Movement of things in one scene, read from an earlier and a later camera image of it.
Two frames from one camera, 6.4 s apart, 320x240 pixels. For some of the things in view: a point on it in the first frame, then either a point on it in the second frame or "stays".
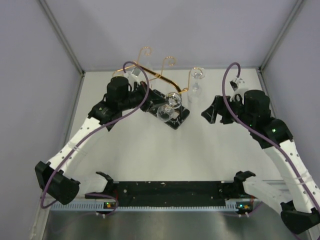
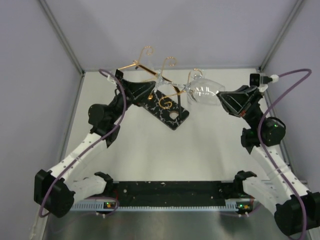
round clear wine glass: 165,112 → 200,90
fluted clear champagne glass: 149,62 stays
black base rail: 169,194 stays
